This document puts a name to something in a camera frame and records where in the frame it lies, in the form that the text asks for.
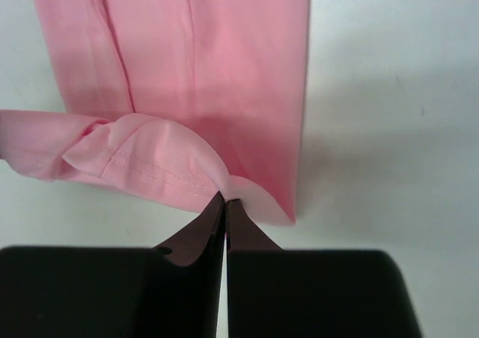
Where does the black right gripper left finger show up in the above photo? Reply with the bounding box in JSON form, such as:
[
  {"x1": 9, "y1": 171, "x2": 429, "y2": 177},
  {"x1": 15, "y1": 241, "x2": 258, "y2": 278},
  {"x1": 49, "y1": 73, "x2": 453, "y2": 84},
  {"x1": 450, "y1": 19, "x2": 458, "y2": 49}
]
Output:
[{"x1": 1, "y1": 194, "x2": 225, "y2": 337}]

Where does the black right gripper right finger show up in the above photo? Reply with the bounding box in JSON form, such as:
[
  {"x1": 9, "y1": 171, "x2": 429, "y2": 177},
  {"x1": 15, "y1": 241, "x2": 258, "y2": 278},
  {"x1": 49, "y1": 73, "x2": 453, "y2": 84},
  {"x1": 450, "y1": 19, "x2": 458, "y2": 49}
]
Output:
[{"x1": 225, "y1": 200, "x2": 421, "y2": 337}]

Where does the pink t shirt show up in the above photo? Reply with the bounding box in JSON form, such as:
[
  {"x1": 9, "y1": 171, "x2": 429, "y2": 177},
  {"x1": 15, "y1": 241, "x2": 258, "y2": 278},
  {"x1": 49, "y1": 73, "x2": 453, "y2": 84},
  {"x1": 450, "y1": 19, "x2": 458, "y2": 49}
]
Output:
[{"x1": 1, "y1": 0, "x2": 310, "y2": 225}]

